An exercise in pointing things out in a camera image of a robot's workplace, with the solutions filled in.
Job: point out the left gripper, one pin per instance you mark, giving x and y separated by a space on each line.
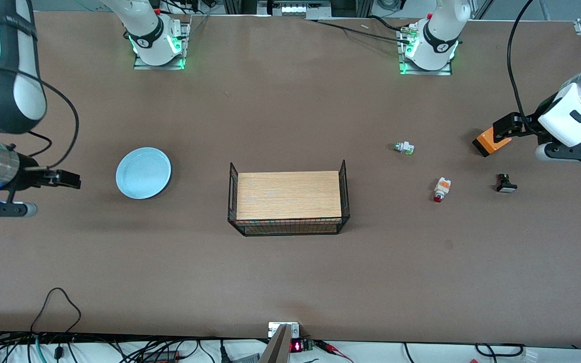
528 125

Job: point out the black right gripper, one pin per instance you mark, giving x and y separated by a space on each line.
30 174

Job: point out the light blue round plate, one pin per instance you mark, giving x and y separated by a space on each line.
143 173

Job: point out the red push button switch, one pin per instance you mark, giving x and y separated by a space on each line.
442 188

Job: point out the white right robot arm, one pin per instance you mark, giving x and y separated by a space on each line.
10 101

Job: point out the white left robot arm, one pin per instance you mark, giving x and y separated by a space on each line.
439 30

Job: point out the black power adapter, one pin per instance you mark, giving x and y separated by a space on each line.
162 357

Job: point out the white lit equipment unit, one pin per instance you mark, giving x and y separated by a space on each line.
293 9

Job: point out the small white box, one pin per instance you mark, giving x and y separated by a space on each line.
273 330

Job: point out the red clip lead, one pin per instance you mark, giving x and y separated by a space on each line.
328 347

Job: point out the red LED display board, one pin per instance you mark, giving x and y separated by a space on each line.
296 346

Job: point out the black push button switch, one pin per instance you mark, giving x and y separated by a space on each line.
506 184

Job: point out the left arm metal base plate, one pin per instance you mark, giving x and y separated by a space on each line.
444 72

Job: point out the green push button switch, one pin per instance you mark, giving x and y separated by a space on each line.
404 148

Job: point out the aluminium frame post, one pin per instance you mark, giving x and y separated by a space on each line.
580 26

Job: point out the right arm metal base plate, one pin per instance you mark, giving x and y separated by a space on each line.
139 64

